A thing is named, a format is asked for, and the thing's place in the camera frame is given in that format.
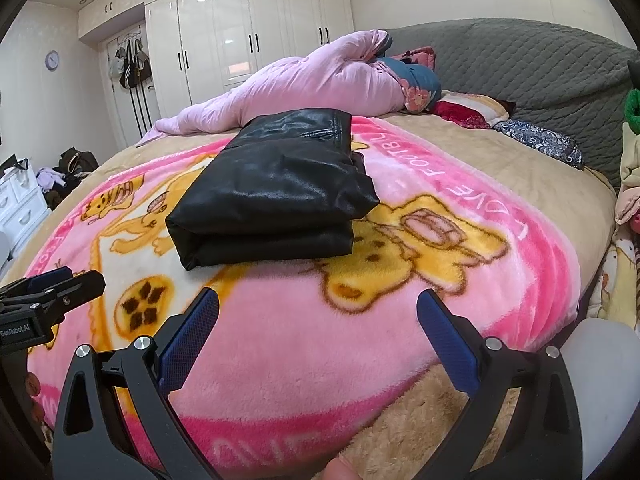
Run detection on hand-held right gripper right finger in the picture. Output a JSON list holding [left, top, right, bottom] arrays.
[[416, 288, 583, 480]]

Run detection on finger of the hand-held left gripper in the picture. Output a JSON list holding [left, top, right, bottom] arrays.
[[0, 269, 107, 320], [22, 266, 76, 294]]

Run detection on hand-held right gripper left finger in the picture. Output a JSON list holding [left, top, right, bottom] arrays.
[[51, 286, 223, 480]]

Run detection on black leather jacket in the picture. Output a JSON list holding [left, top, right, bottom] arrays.
[[165, 108, 382, 272]]

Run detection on dark clothes pile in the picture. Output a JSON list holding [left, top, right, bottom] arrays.
[[47, 172, 89, 211]]

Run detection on beige and pink clothes pile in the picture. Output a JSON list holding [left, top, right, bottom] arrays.
[[614, 122, 640, 233]]

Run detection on person's left hand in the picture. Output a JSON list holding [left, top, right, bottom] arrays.
[[26, 371, 49, 442]]

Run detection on person's right hand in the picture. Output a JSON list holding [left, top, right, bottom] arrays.
[[322, 452, 364, 480]]

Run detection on white dresser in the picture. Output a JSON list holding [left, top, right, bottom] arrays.
[[0, 167, 53, 261]]

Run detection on lilac cloth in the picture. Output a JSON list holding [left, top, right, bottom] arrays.
[[36, 167, 66, 194]]

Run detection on pink bear printed blanket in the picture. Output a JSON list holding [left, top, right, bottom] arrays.
[[22, 115, 583, 480]]

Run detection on brown handbag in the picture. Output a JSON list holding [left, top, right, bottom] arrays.
[[54, 147, 99, 176]]

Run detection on pale grey cloth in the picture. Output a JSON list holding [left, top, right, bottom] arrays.
[[557, 317, 640, 413]]

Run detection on beige fleece blanket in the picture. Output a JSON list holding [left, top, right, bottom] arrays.
[[0, 110, 618, 480]]

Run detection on cartoon printed sheet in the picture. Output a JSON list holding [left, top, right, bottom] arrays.
[[587, 225, 640, 333]]

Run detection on blue patterned cloth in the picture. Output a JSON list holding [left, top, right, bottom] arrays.
[[492, 119, 586, 170]]

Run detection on hanging dark bags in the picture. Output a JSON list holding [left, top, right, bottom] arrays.
[[109, 37, 153, 133]]

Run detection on red and beige pillow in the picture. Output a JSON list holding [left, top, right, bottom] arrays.
[[431, 91, 516, 130]]

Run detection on blue floral pillow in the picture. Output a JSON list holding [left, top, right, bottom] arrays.
[[372, 55, 443, 113]]

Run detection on pink quilt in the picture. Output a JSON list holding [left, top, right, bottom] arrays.
[[136, 30, 406, 148]]

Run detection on grey quilted bed cover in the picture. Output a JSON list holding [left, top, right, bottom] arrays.
[[380, 19, 640, 196]]

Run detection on red patterned cloth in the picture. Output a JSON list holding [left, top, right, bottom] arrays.
[[390, 46, 436, 68]]

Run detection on white wardrobe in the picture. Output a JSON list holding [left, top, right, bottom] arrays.
[[77, 0, 356, 151]]

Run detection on green plush thing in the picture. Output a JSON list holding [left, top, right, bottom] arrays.
[[626, 87, 640, 135]]

